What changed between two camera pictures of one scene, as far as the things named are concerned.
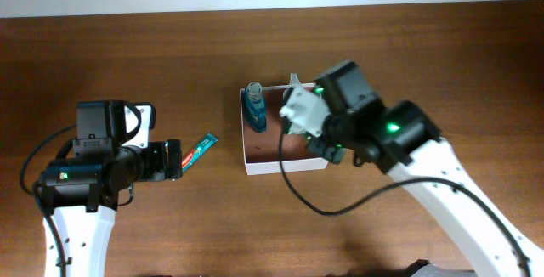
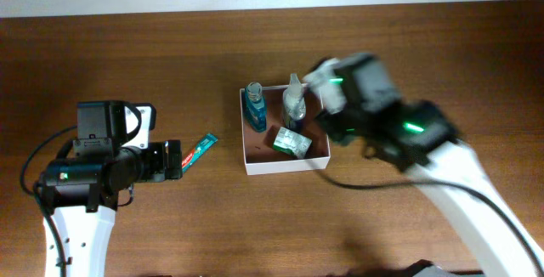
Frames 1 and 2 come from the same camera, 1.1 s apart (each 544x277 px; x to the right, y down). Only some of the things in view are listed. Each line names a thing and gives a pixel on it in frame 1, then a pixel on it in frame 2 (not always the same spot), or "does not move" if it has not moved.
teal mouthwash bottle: x=255 y=107 does not move
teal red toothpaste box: x=199 y=150 does not move
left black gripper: x=159 y=170 does not move
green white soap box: x=293 y=129 to x=292 y=143
